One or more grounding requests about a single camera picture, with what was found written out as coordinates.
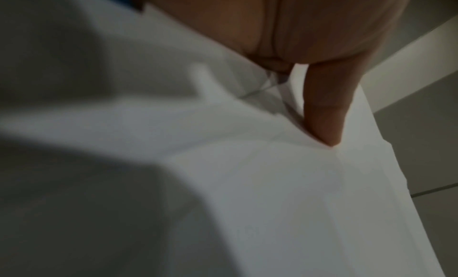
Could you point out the person's left hand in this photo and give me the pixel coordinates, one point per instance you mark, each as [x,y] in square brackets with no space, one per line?
[315,24]

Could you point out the white paper sheet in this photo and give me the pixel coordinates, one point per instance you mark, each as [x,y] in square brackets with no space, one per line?
[272,202]

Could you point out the white furniture bar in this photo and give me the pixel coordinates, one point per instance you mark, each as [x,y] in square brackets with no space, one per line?
[411,63]

